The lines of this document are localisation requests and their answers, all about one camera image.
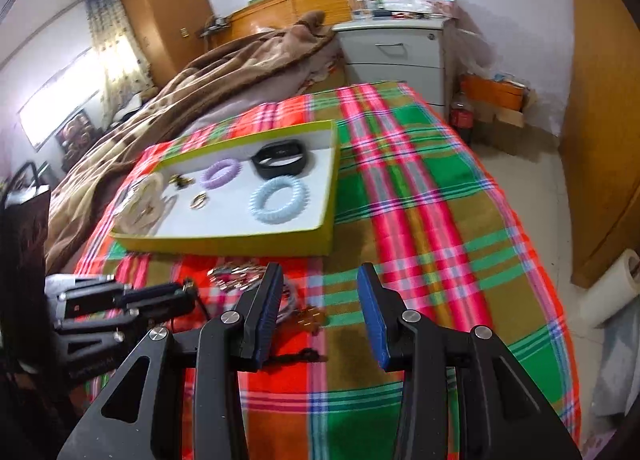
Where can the orange storage box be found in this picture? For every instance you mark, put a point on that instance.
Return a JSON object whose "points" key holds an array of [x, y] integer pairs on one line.
{"points": [[503, 94]]}

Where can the wooden bed headboard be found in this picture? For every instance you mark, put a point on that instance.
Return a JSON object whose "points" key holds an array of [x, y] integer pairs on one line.
{"points": [[275, 14]]}

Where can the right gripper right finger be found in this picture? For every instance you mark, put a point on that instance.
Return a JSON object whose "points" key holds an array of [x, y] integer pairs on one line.
{"points": [[403, 340]]}

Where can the wooden door wardrobe right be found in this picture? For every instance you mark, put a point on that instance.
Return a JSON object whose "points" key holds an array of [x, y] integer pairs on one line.
{"points": [[600, 138]]}

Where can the red green plaid cloth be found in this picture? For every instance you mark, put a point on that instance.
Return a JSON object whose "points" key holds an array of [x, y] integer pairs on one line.
{"points": [[415, 202]]}

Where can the gold chain black charm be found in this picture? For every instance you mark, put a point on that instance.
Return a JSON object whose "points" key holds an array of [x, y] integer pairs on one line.
{"points": [[180, 181]]}

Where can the red cola bottle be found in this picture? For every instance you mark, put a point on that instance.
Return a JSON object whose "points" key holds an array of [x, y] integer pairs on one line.
{"points": [[461, 117]]}

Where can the green-edged white tray box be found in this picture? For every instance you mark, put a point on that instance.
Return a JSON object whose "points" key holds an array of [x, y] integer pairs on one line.
{"points": [[231, 211]]}

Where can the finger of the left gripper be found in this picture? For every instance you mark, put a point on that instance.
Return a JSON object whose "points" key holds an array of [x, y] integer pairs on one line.
{"points": [[162, 302]]}

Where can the black fitness wristband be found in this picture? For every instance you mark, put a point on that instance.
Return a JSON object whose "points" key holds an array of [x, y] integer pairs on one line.
{"points": [[281, 158]]}

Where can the grey bedside drawer cabinet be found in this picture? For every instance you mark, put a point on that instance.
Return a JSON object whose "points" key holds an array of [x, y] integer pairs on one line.
{"points": [[413, 51]]}

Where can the white paper roll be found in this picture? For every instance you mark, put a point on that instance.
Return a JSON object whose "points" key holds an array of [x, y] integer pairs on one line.
{"points": [[616, 288]]}

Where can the clear glass cup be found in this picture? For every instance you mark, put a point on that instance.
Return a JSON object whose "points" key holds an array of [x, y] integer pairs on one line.
{"points": [[359, 10]]}

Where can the beige hair claw clip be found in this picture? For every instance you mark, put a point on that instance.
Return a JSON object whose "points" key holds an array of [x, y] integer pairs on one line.
{"points": [[144, 206]]}

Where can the patterned window curtain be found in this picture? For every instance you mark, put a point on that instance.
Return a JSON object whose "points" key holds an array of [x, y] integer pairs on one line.
{"points": [[125, 69]]}

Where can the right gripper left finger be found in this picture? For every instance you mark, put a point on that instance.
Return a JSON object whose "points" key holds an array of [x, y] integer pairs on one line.
{"points": [[237, 341]]}

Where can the brown patterned blanket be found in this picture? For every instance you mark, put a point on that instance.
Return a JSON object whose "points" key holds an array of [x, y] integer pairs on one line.
{"points": [[223, 83]]}

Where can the tall wooden wardrobe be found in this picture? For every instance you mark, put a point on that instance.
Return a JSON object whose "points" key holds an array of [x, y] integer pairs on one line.
{"points": [[168, 33]]}

